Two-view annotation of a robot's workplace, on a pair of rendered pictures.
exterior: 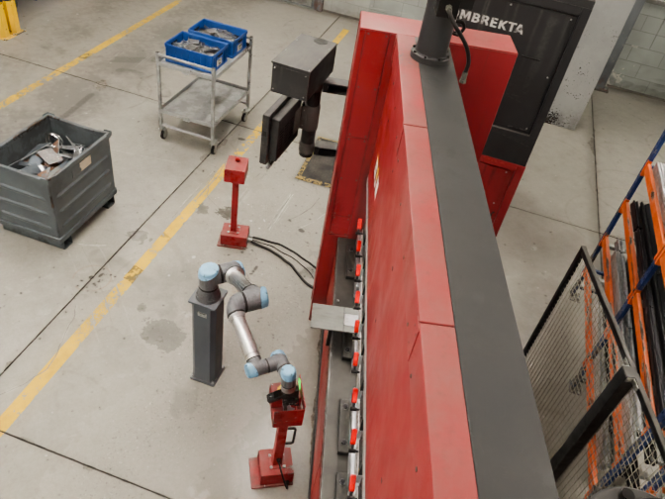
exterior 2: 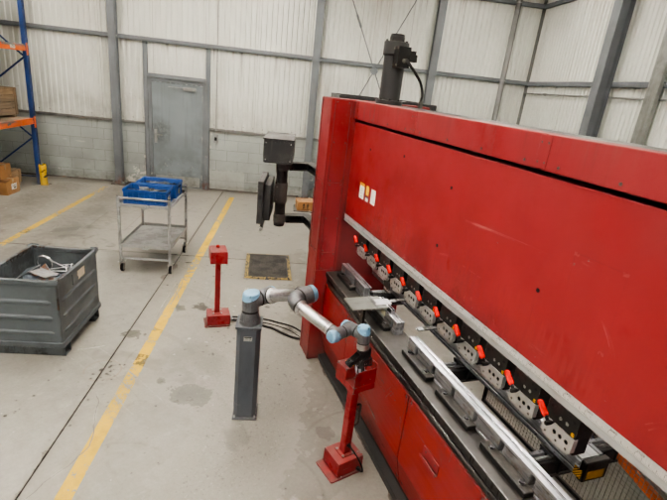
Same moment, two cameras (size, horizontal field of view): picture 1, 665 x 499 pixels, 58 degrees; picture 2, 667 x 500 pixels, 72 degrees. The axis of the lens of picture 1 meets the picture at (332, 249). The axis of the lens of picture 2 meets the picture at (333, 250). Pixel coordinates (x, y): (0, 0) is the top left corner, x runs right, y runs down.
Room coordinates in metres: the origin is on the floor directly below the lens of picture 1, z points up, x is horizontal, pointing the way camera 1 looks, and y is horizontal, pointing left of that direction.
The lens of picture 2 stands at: (-0.44, 1.01, 2.38)
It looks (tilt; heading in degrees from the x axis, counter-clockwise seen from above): 20 degrees down; 343
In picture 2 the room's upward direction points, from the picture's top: 6 degrees clockwise
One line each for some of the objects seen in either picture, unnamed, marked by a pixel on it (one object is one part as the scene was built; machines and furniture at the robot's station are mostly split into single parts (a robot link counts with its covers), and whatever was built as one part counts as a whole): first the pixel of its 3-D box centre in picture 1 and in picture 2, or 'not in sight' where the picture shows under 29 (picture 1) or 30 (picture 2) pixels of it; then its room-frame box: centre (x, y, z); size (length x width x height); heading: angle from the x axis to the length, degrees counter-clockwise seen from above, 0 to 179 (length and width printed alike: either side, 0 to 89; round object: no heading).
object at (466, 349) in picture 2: (368, 458); (474, 342); (1.30, -0.30, 1.26); 0.15 x 0.09 x 0.17; 4
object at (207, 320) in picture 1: (208, 337); (247, 368); (2.44, 0.69, 0.39); 0.18 x 0.18 x 0.77; 80
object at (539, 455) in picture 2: not in sight; (567, 455); (0.95, -0.71, 0.81); 0.64 x 0.08 x 0.14; 94
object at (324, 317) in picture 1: (334, 318); (365, 303); (2.26, -0.09, 1.00); 0.26 x 0.18 x 0.01; 94
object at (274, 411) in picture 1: (286, 400); (355, 370); (1.83, 0.09, 0.75); 0.20 x 0.16 x 0.18; 18
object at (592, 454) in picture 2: not in sight; (451, 335); (1.89, -0.56, 0.93); 2.30 x 0.14 x 0.10; 4
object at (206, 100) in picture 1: (206, 88); (154, 225); (5.54, 1.60, 0.47); 0.90 x 0.66 x 0.95; 170
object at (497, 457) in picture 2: not in sight; (504, 467); (0.86, -0.28, 0.89); 0.30 x 0.05 x 0.03; 4
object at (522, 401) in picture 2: not in sight; (531, 392); (0.90, -0.33, 1.26); 0.15 x 0.09 x 0.17; 4
